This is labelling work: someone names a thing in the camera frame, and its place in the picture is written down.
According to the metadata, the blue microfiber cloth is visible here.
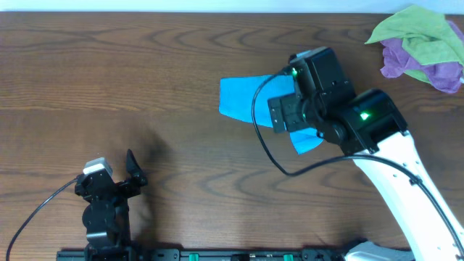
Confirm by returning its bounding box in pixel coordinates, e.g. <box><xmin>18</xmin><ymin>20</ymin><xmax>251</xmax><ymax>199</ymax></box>
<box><xmin>219</xmin><ymin>75</ymin><xmax>323</xmax><ymax>154</ymax></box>

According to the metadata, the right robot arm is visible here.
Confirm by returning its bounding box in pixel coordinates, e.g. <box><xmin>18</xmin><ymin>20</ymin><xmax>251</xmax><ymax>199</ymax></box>
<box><xmin>268</xmin><ymin>47</ymin><xmax>463</xmax><ymax>260</ymax></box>

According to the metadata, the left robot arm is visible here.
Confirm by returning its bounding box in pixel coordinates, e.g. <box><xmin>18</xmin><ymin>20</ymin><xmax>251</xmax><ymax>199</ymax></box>
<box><xmin>75</xmin><ymin>150</ymin><xmax>148</xmax><ymax>260</ymax></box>

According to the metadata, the green microfiber cloth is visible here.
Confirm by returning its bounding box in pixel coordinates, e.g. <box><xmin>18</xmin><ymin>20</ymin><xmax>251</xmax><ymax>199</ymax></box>
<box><xmin>366</xmin><ymin>5</ymin><xmax>463</xmax><ymax>65</ymax></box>

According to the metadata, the purple microfiber cloth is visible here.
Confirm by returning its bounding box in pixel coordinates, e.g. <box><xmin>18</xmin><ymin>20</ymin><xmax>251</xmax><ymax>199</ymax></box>
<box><xmin>381</xmin><ymin>38</ymin><xmax>463</xmax><ymax>94</ymax></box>

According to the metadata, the left black cable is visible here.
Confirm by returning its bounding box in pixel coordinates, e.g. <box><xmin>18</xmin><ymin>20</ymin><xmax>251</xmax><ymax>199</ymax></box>
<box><xmin>5</xmin><ymin>176</ymin><xmax>80</xmax><ymax>261</ymax></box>

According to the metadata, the black cable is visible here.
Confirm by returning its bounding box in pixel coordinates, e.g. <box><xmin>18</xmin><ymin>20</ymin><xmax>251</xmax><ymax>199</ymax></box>
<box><xmin>250</xmin><ymin>70</ymin><xmax>464</xmax><ymax>254</ymax></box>
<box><xmin>5</xmin><ymin>176</ymin><xmax>80</xmax><ymax>261</ymax></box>

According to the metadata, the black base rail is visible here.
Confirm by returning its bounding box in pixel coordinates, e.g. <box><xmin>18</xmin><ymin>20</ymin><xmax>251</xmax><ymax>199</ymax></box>
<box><xmin>56</xmin><ymin>249</ymin><xmax>345</xmax><ymax>261</ymax></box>

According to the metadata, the right black cable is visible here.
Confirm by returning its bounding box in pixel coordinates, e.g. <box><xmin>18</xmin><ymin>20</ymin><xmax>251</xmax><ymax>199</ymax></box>
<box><xmin>250</xmin><ymin>70</ymin><xmax>464</xmax><ymax>254</ymax></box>

